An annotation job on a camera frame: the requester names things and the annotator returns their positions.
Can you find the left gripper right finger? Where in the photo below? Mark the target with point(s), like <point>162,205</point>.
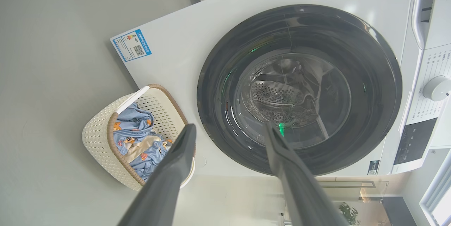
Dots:
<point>303,198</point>

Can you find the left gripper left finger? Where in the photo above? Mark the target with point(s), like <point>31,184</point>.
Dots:
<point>162,190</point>

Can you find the blue cartoon print garment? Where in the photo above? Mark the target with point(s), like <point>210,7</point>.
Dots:
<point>137,155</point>
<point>134,120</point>

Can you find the washing machine glass door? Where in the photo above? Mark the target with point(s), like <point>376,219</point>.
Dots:
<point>370,78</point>

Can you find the stainless steel washing machine drum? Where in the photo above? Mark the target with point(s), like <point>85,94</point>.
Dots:
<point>278,95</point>

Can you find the black washing machine display panel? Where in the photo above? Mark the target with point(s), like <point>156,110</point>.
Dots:
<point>415,141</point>

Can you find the white washing machine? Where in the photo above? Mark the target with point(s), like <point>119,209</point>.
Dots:
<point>183,43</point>

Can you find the white control dial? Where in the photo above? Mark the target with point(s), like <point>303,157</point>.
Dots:
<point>436,88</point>

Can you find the green potted plant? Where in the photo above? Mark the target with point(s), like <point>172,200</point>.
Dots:
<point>348,213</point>

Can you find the cream perforated laundry basket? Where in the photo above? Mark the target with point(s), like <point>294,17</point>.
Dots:
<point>98,141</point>

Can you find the dark cabinet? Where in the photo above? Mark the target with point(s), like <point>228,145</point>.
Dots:
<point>400,213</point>

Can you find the blue energy label sticker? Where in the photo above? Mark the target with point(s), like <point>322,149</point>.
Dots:
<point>132,44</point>

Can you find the white detergent drawer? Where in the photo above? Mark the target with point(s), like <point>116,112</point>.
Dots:
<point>435,4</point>

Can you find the white window frame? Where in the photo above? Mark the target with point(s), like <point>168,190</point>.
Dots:
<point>435,198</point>

